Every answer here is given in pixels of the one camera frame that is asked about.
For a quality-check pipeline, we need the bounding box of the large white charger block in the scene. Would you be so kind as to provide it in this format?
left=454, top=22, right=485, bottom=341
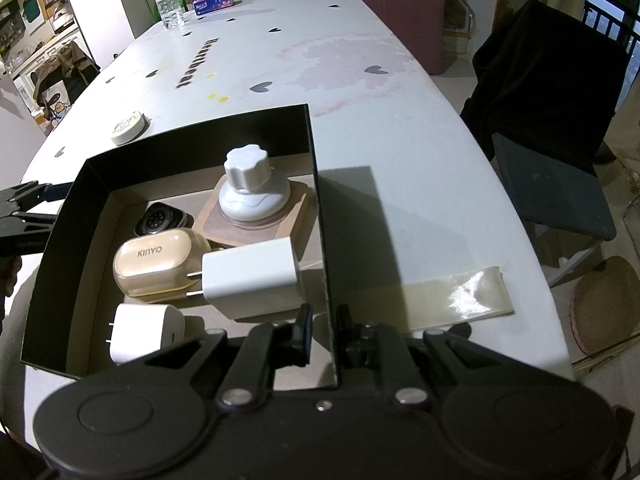
left=188, top=237, right=306, bottom=320

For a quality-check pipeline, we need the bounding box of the clear tape strip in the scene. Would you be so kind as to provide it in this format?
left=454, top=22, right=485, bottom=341
left=344, top=266, right=514, bottom=334

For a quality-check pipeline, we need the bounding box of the blue tissue pack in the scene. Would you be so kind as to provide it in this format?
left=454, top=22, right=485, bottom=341
left=193, top=0, right=234, bottom=16

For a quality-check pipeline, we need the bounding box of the small white plug charger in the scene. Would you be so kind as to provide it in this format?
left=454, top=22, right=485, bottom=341
left=108, top=304, right=186, bottom=364

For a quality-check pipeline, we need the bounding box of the black chair with bag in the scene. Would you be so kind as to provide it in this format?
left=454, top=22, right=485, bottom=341
left=29, top=41, right=100, bottom=129

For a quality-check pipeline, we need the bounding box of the white suction knob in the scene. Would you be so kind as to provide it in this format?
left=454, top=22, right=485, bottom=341
left=218, top=144, right=291, bottom=222

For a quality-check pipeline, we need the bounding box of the white round tape tin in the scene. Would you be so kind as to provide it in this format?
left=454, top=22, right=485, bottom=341
left=111, top=112, right=148, bottom=146

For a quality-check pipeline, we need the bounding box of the square wooden coaster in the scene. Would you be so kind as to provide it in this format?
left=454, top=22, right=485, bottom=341
left=192, top=176, right=314, bottom=247

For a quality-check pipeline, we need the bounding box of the black office chair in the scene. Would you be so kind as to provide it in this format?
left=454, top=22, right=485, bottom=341
left=461, top=0, right=628, bottom=286

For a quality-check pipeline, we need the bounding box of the black smartwatch body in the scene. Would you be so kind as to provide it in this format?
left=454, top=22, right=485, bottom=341
left=134, top=202, right=194, bottom=236

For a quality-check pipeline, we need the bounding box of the round brown stool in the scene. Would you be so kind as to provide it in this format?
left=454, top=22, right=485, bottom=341
left=570, top=256, right=639, bottom=356

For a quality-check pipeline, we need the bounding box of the black cardboard box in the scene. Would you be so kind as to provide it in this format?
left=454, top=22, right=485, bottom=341
left=21, top=104, right=317, bottom=378

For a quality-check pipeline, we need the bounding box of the beige earbuds case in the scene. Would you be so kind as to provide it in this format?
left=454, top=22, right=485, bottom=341
left=113, top=228, right=212, bottom=301

